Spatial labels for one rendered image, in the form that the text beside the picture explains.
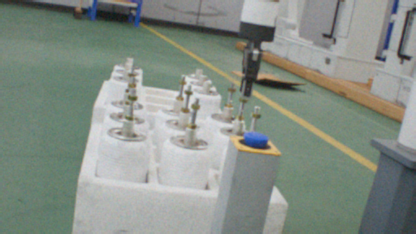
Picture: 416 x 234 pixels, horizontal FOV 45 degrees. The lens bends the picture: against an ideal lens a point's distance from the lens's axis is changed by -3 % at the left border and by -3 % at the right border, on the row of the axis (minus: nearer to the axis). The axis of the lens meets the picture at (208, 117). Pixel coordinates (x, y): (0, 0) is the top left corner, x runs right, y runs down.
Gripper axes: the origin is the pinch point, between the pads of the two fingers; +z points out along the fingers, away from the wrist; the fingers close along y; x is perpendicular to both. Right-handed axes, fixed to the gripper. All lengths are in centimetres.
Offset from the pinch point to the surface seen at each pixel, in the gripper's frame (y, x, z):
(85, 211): 24.1, -26.0, 22.2
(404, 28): -227, 114, -19
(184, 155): 18.1, -10.4, 10.7
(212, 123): -8.4, -5.5, 10.7
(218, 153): 3.2, -3.6, 13.8
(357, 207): -35, 43, 36
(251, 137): 30.6, -0.4, 1.9
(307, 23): -687, 132, 1
